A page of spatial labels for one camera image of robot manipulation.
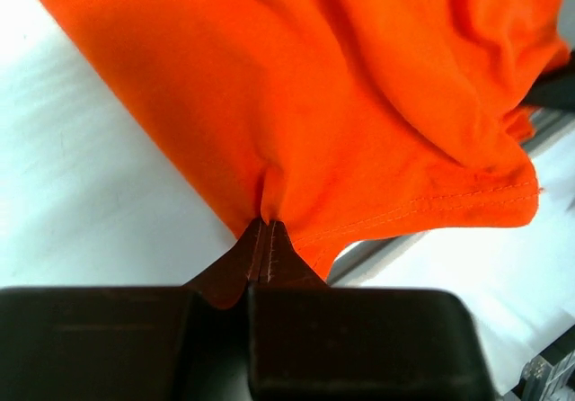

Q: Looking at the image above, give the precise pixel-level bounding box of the aluminium table rail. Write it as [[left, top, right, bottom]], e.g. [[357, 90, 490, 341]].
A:
[[327, 108, 574, 285]]

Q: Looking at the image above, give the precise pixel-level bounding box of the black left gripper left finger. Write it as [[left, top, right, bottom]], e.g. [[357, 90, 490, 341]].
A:
[[1, 219, 263, 400]]

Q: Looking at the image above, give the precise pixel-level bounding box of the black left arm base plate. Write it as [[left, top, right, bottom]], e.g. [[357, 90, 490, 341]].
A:
[[499, 326, 575, 401]]

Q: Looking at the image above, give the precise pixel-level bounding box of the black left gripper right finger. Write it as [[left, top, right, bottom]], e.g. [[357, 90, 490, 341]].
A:
[[246, 220, 494, 400]]

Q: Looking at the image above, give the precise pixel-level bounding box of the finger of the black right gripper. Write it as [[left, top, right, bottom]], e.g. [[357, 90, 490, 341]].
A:
[[523, 50, 575, 111]]

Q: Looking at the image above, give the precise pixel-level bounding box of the orange t shirt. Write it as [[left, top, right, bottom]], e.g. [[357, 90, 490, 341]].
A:
[[40, 0, 570, 276]]

